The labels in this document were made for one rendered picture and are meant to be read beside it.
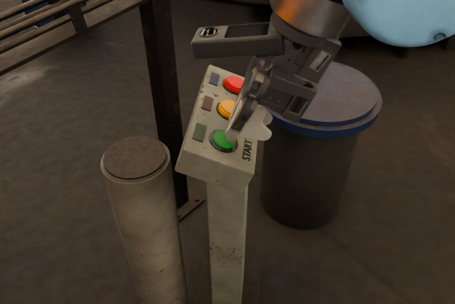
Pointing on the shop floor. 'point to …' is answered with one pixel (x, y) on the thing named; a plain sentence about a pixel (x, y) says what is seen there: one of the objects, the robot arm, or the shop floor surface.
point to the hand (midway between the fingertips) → (227, 133)
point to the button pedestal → (222, 198)
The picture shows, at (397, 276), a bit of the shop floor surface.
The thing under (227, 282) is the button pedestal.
